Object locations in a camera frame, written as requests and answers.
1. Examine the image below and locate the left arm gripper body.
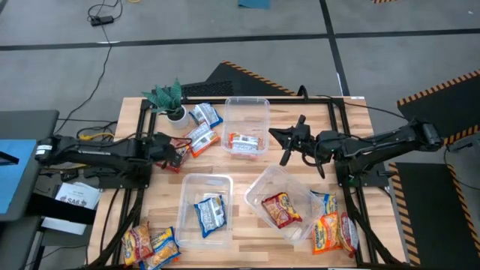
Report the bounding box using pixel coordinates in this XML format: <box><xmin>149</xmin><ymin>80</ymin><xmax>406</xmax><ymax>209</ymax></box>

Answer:
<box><xmin>149</xmin><ymin>131</ymin><xmax>177</xmax><ymax>163</ymax></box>

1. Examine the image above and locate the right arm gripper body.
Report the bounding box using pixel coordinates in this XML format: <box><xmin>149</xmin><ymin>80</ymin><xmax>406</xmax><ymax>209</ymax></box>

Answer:
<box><xmin>295</xmin><ymin>125</ymin><xmax>324</xmax><ymax>161</ymax></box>

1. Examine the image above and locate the red Maruchan ramen pack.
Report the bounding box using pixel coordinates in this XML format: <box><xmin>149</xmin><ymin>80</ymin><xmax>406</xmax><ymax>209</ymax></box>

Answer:
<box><xmin>155</xmin><ymin>142</ymin><xmax>191</xmax><ymax>174</ymax></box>
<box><xmin>337</xmin><ymin>211</ymin><xmax>361</xmax><ymax>259</ymax></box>
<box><xmin>120</xmin><ymin>219</ymin><xmax>155</xmax><ymax>267</ymax></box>
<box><xmin>261</xmin><ymin>192</ymin><xmax>303</xmax><ymax>230</ymax></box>

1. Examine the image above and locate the orange Maruchan ramen pack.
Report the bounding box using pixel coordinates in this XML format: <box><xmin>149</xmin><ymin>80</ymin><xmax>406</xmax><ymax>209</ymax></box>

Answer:
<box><xmin>228</xmin><ymin>132</ymin><xmax>264</xmax><ymax>155</ymax></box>
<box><xmin>311</xmin><ymin>211</ymin><xmax>344</xmax><ymax>256</ymax></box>
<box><xmin>184</xmin><ymin>122</ymin><xmax>221</xmax><ymax>158</ymax></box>

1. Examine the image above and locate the clear plastic bin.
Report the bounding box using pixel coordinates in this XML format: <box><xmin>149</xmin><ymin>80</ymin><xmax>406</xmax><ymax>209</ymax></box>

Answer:
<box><xmin>175</xmin><ymin>173</ymin><xmax>234</xmax><ymax>249</ymax></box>
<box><xmin>243</xmin><ymin>164</ymin><xmax>326</xmax><ymax>245</ymax></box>
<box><xmin>221</xmin><ymin>96</ymin><xmax>271</xmax><ymax>155</ymax></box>

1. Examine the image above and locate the blue Maruchan ramen pack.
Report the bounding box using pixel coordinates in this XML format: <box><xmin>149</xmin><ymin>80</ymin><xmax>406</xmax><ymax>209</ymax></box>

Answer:
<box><xmin>193</xmin><ymin>193</ymin><xmax>228</xmax><ymax>239</ymax></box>
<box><xmin>139</xmin><ymin>226</ymin><xmax>182</xmax><ymax>270</ymax></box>
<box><xmin>188</xmin><ymin>102</ymin><xmax>224</xmax><ymax>130</ymax></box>
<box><xmin>310</xmin><ymin>190</ymin><xmax>339</xmax><ymax>217</ymax></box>

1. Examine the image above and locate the green plant in white pot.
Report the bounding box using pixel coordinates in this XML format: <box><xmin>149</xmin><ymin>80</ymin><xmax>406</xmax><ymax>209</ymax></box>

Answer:
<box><xmin>141</xmin><ymin>77</ymin><xmax>191</xmax><ymax>131</ymax></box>

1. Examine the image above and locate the black hazard striped ramp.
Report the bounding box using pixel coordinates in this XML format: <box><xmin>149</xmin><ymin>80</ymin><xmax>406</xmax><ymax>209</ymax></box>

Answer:
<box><xmin>181</xmin><ymin>59</ymin><xmax>299</xmax><ymax>98</ymax></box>

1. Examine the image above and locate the printed paper sheet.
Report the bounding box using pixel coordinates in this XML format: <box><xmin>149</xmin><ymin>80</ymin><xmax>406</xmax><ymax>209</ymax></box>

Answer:
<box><xmin>54</xmin><ymin>181</ymin><xmax>102</xmax><ymax>211</ymax></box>

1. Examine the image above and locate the black shelf board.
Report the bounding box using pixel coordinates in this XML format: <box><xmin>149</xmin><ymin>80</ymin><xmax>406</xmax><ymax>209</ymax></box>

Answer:
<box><xmin>28</xmin><ymin>193</ymin><xmax>97</xmax><ymax>226</ymax></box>

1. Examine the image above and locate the plain white paper sheet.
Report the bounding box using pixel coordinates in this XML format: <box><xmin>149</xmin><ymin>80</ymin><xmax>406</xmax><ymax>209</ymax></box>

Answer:
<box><xmin>40</xmin><ymin>216</ymin><xmax>88</xmax><ymax>236</ymax></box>

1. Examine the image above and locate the teal floor mat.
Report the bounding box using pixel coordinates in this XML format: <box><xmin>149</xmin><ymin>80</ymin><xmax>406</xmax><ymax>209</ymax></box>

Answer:
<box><xmin>238</xmin><ymin>0</ymin><xmax>271</xmax><ymax>10</ymax></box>

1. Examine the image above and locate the black power adapter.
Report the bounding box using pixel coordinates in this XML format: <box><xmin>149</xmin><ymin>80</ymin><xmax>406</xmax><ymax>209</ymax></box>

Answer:
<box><xmin>89</xmin><ymin>15</ymin><xmax>115</xmax><ymax>26</ymax></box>

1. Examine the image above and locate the grey desk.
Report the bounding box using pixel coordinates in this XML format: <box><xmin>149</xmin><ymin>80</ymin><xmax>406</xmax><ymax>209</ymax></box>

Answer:
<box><xmin>0</xmin><ymin>109</ymin><xmax>60</xmax><ymax>222</ymax></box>

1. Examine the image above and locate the blue board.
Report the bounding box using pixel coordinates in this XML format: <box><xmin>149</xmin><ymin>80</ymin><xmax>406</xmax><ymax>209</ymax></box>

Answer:
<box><xmin>0</xmin><ymin>139</ymin><xmax>38</xmax><ymax>215</ymax></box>

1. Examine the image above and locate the grey side cabinet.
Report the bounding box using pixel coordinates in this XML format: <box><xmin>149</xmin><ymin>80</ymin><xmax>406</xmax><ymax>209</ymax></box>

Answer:
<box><xmin>0</xmin><ymin>215</ymin><xmax>43</xmax><ymax>270</ymax></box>

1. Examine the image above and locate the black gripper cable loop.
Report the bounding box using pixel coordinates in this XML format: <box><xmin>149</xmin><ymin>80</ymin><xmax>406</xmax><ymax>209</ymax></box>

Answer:
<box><xmin>301</xmin><ymin>148</ymin><xmax>327</xmax><ymax>180</ymax></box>

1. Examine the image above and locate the black aluminium table frame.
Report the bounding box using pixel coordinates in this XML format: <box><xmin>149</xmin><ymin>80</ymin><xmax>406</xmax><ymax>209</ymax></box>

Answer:
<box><xmin>89</xmin><ymin>95</ymin><xmax>410</xmax><ymax>269</ymax></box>

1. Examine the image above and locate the yellow cable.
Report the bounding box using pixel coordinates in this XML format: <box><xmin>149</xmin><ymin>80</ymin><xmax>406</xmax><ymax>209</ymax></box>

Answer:
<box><xmin>77</xmin><ymin>131</ymin><xmax>116</xmax><ymax>143</ymax></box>

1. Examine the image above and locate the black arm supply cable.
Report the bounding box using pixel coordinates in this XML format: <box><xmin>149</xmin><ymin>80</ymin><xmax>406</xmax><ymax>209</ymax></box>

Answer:
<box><xmin>343</xmin><ymin>100</ymin><xmax>412</xmax><ymax>121</ymax></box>

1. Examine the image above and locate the black power cable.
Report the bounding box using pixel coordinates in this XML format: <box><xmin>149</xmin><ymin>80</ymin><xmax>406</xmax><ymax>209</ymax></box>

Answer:
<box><xmin>52</xmin><ymin>0</ymin><xmax>125</xmax><ymax>135</ymax></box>

